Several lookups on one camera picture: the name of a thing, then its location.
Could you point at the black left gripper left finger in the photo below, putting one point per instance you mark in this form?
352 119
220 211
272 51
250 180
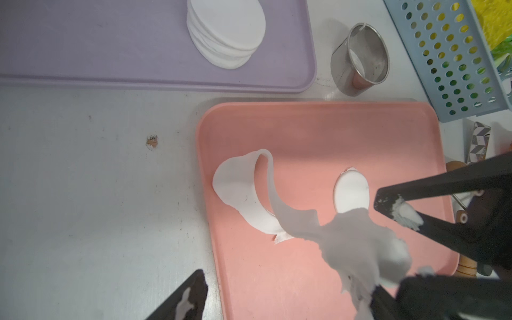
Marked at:
187 302

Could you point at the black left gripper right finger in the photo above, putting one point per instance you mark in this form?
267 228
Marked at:
443 297

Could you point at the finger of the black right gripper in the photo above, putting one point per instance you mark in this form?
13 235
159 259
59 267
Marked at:
489 244
493 173

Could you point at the white dough piece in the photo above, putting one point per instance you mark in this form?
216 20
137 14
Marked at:
365 255

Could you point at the round cut white wrapper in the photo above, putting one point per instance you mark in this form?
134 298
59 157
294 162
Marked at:
351 191

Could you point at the wooden rolling pin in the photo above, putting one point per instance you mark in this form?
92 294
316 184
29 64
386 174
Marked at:
462 236

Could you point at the stack of white dumpling wrappers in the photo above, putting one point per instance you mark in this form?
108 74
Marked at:
226 33

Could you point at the green lettuce leaves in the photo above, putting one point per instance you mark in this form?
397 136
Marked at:
502 55

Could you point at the light blue perforated plastic basket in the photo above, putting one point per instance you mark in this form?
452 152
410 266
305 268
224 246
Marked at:
448 50

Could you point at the yellow napa cabbage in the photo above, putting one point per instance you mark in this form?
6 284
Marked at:
495 20

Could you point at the pink cutting board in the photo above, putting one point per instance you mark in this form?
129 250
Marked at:
311 144

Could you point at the purple plastic tray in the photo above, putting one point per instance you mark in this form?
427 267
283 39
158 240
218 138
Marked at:
146 45

